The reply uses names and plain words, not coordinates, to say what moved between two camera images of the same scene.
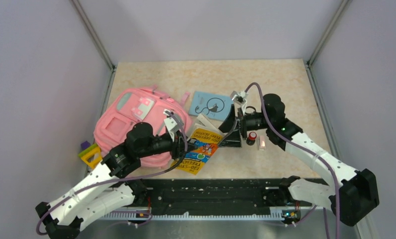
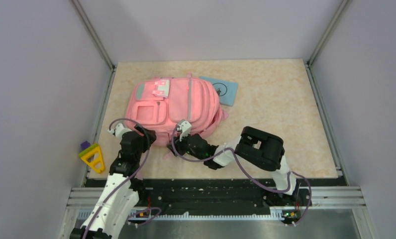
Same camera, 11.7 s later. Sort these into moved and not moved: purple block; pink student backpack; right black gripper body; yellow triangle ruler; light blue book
Moved: right black gripper body; pink student backpack; light blue book
Not moved: yellow triangle ruler; purple block
